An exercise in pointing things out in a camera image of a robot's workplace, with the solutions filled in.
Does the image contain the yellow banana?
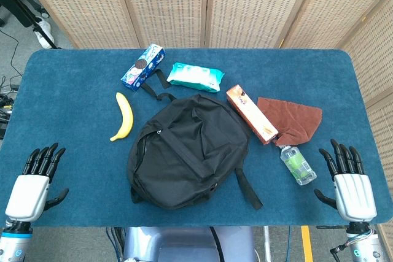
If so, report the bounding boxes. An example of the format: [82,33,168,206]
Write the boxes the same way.
[109,91,134,142]

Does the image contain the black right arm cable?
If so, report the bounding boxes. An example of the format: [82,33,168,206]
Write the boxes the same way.
[330,237,357,255]

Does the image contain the brown cloth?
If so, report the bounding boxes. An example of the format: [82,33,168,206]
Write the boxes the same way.
[257,96,323,148]

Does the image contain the yellow floor tape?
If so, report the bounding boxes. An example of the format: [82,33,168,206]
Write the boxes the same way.
[300,226,314,262]

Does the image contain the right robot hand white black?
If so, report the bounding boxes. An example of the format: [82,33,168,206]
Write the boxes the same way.
[313,139,378,223]

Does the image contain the black floor cables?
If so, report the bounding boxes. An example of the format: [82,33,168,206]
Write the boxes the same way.
[0,27,25,140]

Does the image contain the white shoe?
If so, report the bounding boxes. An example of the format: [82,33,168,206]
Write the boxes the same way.
[33,18,55,50]

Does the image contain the clear plastic bottle green label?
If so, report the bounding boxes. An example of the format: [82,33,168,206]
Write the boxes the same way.
[279,145,317,187]

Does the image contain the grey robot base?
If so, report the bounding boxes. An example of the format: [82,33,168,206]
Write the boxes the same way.
[122,226,257,262]

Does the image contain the wicker folding screen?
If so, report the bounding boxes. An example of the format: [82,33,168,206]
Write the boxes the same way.
[14,0,393,262]

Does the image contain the blue cookie box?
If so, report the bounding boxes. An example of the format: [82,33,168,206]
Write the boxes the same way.
[120,44,165,92]

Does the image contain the orange snack box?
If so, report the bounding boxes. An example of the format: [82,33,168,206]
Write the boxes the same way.
[226,84,279,146]

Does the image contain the black tripod stand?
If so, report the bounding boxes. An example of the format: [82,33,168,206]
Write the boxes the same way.
[0,0,59,50]

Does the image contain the blue table mat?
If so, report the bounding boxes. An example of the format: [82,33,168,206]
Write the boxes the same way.
[0,48,393,228]

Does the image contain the teal wet wipes pack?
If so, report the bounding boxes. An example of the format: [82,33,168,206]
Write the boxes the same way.
[166,62,225,93]

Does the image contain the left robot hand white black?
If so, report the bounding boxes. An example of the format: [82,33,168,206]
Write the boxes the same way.
[5,142,69,223]

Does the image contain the black backpack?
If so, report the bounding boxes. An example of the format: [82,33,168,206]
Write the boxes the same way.
[126,69,263,211]

